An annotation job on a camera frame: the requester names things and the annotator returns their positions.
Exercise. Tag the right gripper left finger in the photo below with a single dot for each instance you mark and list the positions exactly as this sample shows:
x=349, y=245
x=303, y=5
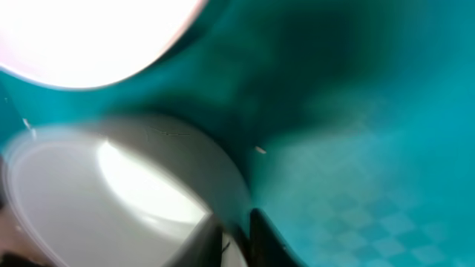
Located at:
x=201, y=243

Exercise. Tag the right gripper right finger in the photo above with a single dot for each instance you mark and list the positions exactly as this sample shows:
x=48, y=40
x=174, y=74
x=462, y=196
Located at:
x=266, y=248

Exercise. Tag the grey bowl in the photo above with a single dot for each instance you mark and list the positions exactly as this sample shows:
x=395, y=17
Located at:
x=109, y=192

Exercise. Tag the pink plate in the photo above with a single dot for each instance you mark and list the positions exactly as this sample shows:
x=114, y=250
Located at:
x=89, y=44

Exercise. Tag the teal serving tray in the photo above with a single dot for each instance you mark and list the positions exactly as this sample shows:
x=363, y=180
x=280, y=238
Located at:
x=352, y=121

